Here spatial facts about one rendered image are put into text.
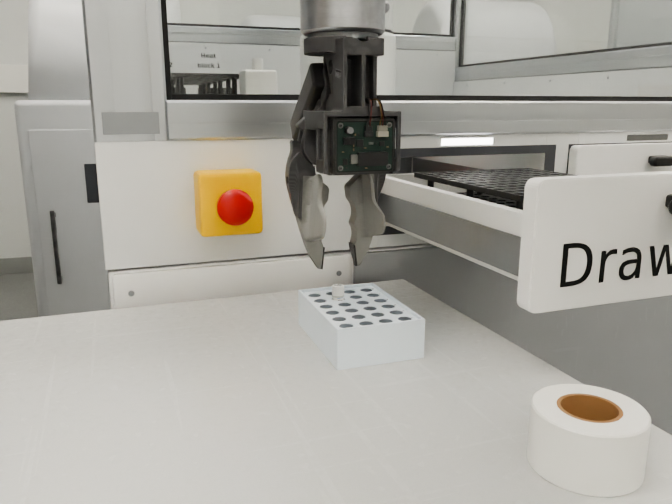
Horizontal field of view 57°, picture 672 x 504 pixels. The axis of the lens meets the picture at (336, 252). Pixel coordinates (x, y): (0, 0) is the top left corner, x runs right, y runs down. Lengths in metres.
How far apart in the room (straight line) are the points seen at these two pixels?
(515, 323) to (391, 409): 0.51
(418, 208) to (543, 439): 0.37
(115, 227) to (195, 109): 0.16
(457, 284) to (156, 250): 0.42
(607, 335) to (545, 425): 0.70
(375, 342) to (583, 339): 0.57
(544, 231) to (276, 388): 0.25
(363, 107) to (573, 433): 0.30
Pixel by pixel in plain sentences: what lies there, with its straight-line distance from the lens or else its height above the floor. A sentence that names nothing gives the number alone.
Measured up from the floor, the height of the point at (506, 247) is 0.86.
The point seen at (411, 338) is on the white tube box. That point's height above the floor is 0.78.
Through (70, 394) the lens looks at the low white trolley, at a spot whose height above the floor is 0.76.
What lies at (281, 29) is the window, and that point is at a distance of 0.78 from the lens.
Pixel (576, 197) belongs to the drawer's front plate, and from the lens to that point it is 0.53.
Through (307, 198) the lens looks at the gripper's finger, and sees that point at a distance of 0.59.
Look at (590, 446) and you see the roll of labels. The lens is 0.40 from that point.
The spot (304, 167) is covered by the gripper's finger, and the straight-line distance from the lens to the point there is 0.58.
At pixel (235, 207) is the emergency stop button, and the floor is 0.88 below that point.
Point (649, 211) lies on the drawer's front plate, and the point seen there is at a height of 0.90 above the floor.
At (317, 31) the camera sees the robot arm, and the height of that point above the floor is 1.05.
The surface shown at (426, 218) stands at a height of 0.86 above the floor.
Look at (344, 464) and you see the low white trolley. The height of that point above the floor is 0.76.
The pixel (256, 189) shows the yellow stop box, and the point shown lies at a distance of 0.71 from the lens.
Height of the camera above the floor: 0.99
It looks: 13 degrees down
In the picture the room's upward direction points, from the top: straight up
